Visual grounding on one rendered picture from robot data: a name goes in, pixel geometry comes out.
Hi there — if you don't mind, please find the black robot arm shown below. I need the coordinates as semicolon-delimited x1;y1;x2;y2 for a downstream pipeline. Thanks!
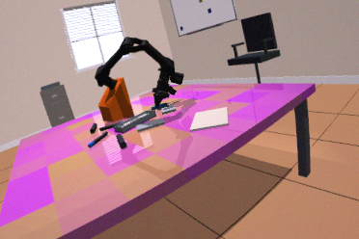
95;37;184;90

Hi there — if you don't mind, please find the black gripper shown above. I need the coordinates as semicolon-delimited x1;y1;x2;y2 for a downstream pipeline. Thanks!
152;79;169;108

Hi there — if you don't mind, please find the white flat rectangular slab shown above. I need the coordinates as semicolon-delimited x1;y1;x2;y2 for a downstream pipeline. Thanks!
190;107;229;132

